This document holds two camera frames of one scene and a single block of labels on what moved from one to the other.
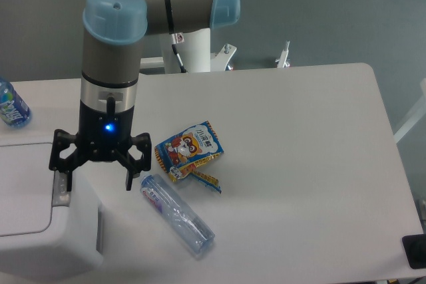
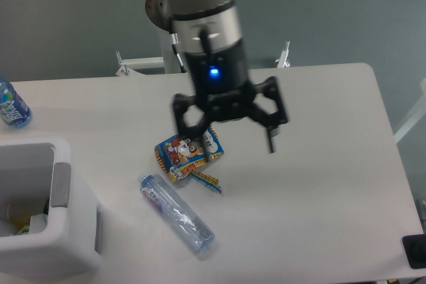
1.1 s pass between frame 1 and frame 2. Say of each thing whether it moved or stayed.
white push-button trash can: stayed
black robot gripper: moved
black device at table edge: stayed
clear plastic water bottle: stayed
